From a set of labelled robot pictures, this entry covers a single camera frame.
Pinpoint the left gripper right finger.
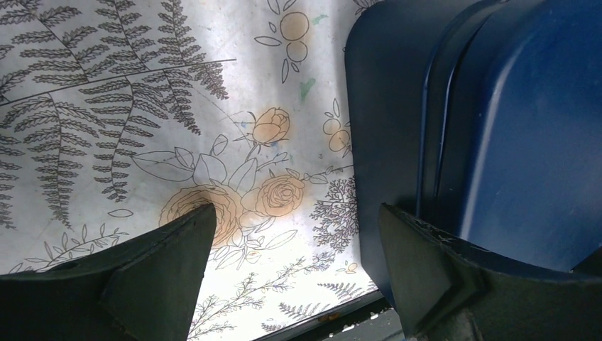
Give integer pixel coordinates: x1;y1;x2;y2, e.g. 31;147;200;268
378;204;601;340

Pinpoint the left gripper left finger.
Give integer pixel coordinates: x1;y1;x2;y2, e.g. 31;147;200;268
1;204;217;340

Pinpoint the blue tin lid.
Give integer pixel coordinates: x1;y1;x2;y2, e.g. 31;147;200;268
418;1;601;271

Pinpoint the blue chocolate tin box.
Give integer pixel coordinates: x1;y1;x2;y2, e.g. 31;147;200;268
345;1;500;303

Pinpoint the floral tablecloth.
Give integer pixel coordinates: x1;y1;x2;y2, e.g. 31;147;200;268
1;1;376;340

